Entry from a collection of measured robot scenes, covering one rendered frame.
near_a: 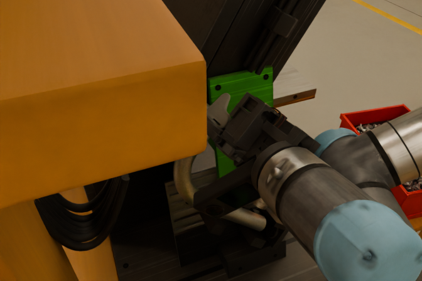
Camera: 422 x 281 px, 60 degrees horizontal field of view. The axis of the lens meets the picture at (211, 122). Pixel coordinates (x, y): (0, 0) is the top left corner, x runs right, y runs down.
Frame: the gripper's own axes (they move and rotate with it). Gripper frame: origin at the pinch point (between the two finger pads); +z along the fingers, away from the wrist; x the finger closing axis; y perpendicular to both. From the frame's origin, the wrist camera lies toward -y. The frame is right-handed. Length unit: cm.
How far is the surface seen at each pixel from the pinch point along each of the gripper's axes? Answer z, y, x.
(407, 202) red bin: 2, 10, -58
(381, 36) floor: 221, 133, -220
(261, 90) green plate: 2.5, 9.1, -5.6
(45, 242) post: -14.9, -18.8, 16.1
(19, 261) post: -24.0, -14.8, 20.3
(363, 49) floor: 206, 107, -200
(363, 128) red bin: 28, 21, -60
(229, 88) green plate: 2.4, 6.2, -0.2
